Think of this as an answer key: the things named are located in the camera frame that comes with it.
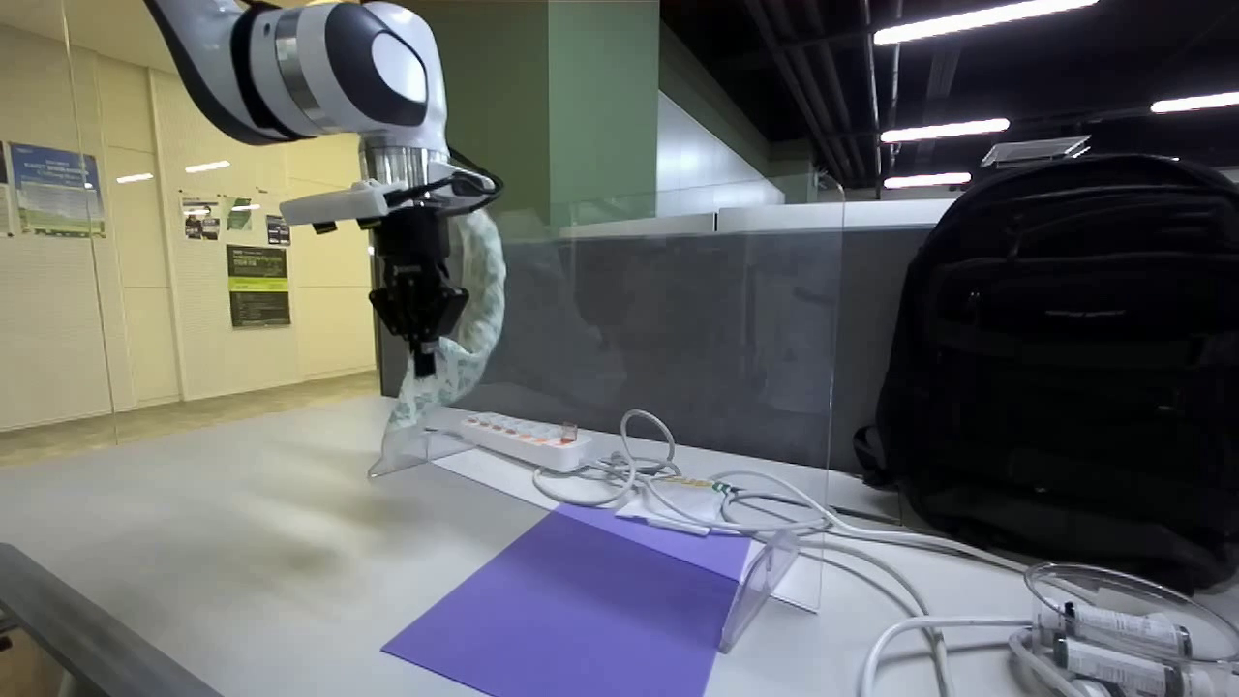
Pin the white green patterned cloth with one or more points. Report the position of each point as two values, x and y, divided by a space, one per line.
471 333

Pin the dark green wall sign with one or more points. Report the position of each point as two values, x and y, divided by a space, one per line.
256 260
261 308

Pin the white plug adapter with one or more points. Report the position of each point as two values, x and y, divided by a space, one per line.
1126 629
1109 671

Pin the small wall photo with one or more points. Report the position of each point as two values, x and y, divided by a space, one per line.
198 220
276 235
243 216

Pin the blue wall poster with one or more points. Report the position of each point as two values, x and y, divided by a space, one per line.
54 193

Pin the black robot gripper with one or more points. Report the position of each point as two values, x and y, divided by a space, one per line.
415 275

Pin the white power strip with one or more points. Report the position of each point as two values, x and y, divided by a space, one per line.
524 442

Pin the purple paper sheet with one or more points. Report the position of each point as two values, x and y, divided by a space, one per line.
582 607

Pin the gray office partition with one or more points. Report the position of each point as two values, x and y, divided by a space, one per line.
722 324

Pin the long ceiling light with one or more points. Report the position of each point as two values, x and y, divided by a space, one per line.
1195 101
926 181
981 22
945 131

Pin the black backpack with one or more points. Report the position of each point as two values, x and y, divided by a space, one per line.
1072 360

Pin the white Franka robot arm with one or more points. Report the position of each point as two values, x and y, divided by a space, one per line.
313 73

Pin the clear acrylic shield panel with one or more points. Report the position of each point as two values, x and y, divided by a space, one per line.
644 350

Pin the green pillar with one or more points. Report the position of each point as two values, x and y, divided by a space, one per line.
568 111

